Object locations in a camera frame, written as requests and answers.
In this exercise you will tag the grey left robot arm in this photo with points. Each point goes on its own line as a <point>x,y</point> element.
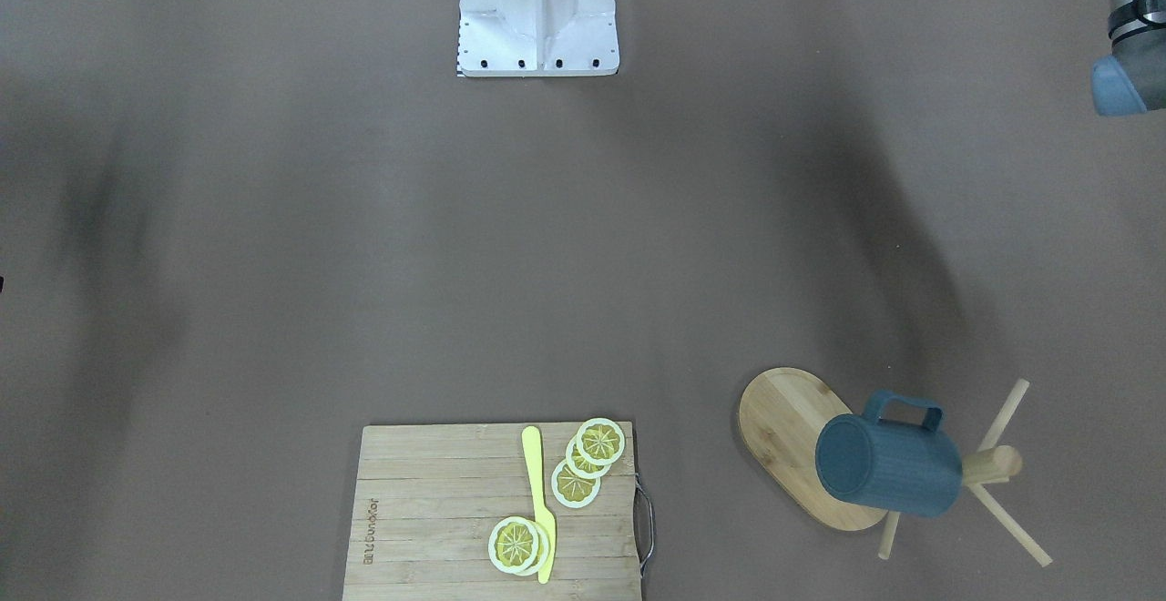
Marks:
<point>1131,79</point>

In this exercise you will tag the lemon slice middle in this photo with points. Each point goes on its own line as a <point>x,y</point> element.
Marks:
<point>543,550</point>

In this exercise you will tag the yellow plastic knife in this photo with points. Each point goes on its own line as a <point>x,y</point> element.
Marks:
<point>532,449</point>

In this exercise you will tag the lemon slice top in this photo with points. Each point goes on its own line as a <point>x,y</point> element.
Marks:
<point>600,441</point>

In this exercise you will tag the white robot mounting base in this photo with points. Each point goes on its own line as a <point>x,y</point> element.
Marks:
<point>537,38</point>

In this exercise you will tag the wooden cup storage rack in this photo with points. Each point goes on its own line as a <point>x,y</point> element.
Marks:
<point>780,416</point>

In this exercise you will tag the bamboo cutting board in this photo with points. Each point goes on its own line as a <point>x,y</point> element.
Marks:
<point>426,499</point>

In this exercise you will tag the blue cup yellow inside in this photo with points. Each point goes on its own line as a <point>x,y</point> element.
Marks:
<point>892,455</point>

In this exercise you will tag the lemon slice front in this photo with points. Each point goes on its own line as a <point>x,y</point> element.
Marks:
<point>515,546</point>

